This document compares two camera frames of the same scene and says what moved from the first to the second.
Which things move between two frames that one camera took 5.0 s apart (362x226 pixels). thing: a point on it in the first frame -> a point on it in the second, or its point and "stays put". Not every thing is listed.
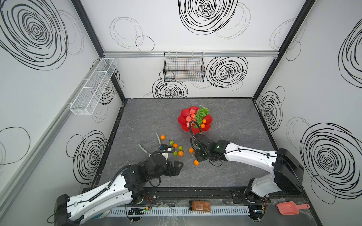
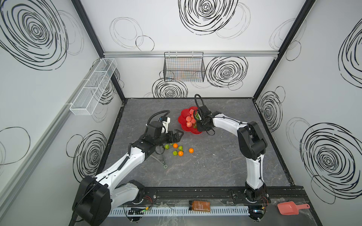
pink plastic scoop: [291, 208] stays put
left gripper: [176, 171] -> [176, 139]
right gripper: [196, 152] -> [199, 127]
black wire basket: [186, 67] stays put
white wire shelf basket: [86, 102] stays put
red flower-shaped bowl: [182, 119] stays put
